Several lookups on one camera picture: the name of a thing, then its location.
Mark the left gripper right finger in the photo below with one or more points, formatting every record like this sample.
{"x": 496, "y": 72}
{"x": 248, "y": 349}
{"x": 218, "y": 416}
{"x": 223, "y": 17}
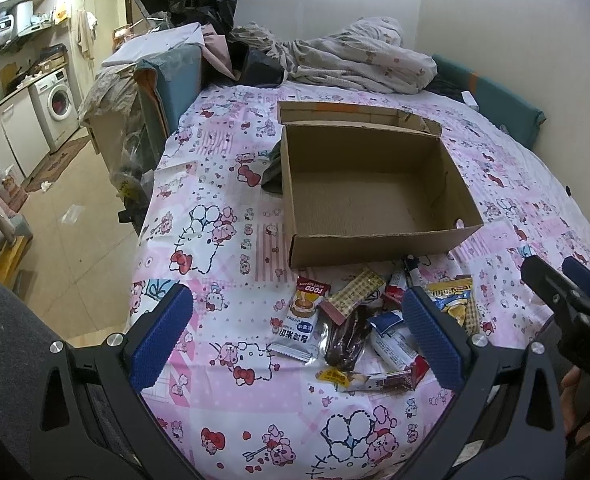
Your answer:
{"x": 442, "y": 341}

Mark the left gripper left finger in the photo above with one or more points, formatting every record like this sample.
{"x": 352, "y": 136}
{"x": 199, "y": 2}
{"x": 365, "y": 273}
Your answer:
{"x": 151, "y": 340}

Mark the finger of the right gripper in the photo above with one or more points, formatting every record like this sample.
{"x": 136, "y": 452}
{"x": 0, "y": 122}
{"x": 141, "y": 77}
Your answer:
{"x": 577, "y": 273}
{"x": 553, "y": 289}

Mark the yellow blue snack packet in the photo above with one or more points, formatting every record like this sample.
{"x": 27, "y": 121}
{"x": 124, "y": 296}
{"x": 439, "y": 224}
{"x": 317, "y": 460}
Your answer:
{"x": 456, "y": 297}

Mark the white blue snack bar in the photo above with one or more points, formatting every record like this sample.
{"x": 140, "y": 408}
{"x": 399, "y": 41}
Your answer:
{"x": 392, "y": 341}

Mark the white red tube snack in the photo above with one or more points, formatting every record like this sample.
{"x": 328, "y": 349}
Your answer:
{"x": 405, "y": 276}

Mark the dark brown snack packet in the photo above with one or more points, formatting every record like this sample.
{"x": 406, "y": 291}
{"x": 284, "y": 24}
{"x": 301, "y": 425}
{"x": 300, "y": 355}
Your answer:
{"x": 347, "y": 342}

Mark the beige plaid wafer packet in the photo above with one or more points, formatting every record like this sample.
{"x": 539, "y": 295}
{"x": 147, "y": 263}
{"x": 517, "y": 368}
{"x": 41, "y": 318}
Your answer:
{"x": 339, "y": 306}

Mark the white brown food packet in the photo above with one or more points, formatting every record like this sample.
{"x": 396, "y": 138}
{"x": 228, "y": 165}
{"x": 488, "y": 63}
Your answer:
{"x": 296, "y": 338}

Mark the right hand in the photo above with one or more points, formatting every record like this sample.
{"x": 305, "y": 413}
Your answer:
{"x": 570, "y": 383}

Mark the teal headboard cushion right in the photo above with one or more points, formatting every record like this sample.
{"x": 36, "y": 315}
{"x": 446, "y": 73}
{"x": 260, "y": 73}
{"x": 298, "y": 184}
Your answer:
{"x": 505, "y": 109}

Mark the brown cardboard box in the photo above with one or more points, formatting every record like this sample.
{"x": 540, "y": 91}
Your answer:
{"x": 366, "y": 184}

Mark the dark cloth beside box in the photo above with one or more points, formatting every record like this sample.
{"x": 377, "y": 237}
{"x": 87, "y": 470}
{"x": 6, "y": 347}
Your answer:
{"x": 271, "y": 179}

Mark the white kitchen cabinet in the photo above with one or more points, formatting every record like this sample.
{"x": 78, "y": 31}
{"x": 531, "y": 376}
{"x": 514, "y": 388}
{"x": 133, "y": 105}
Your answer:
{"x": 22, "y": 142}

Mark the white washing machine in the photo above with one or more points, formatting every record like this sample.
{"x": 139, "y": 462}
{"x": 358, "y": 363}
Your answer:
{"x": 54, "y": 107}

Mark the teal cushion left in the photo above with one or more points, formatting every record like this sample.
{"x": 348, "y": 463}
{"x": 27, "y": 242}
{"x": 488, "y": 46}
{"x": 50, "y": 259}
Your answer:
{"x": 168, "y": 83}

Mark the crumpled floral duvet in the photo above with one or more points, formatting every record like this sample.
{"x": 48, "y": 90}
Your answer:
{"x": 366, "y": 55}

